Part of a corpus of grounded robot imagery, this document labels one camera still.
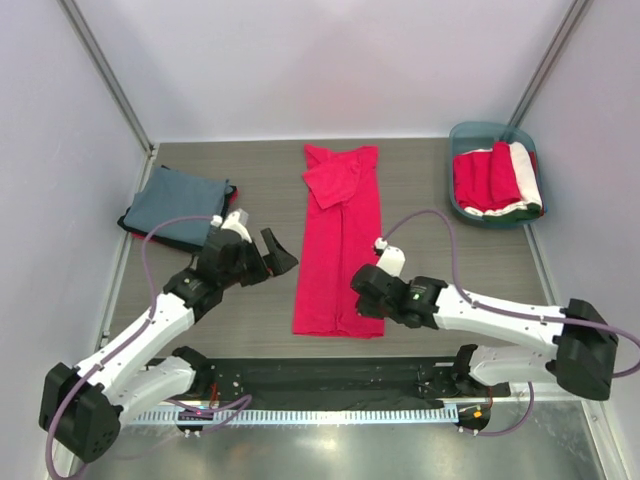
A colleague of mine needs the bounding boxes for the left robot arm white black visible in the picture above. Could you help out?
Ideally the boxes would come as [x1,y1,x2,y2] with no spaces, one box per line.
[39,226,298,463]

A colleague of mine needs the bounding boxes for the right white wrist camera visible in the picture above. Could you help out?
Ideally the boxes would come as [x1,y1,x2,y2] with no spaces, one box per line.
[374,237,406,277]

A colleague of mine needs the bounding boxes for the green t shirt in basket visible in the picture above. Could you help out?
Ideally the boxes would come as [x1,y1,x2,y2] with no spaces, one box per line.
[483,203,544,224]

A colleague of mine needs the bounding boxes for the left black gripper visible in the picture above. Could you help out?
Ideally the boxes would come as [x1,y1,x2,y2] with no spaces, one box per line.
[220,228,297,289]

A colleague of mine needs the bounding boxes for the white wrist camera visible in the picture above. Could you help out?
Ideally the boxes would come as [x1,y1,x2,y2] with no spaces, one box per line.
[209,209,253,243]
[374,237,406,277]

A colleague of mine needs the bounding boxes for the pink-red t shirt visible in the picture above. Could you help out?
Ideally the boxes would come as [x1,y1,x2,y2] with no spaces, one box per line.
[292,144,385,339]

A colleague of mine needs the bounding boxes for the blue plastic basket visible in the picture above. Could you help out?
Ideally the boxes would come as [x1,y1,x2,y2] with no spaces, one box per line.
[448,121,547,228]

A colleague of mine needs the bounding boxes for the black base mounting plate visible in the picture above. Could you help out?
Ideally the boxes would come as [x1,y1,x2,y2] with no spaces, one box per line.
[183,357,510,411]

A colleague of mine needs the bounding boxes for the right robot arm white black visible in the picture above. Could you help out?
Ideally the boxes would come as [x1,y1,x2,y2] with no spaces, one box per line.
[351,265,619,401]

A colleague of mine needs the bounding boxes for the white slotted cable duct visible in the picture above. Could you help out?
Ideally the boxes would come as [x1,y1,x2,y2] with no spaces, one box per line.
[131,404,459,426]

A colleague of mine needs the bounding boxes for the right aluminium frame post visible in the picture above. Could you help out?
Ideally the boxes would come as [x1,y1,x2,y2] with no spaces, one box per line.
[508,0,593,127]

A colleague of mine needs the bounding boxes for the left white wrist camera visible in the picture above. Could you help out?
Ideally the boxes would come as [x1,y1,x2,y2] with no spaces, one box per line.
[209,209,253,243]

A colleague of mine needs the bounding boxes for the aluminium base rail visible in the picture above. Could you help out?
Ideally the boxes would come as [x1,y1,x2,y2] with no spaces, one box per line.
[508,382,589,402]

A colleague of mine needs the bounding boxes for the aluminium frame post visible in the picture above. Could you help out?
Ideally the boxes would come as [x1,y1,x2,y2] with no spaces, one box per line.
[57,0,154,155]
[508,0,593,127]

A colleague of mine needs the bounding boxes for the folded grey-blue t shirt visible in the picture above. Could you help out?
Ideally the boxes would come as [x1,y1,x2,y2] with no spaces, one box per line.
[117,166,237,253]

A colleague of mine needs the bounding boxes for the white t shirt in basket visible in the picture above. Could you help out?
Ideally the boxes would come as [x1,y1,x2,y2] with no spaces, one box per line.
[454,142,544,221]

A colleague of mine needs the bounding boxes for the left aluminium frame post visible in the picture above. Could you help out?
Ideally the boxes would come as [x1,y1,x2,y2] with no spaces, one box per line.
[57,0,154,155]

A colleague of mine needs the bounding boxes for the red t shirt in basket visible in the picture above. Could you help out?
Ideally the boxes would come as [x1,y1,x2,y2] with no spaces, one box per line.
[453,142,521,213]

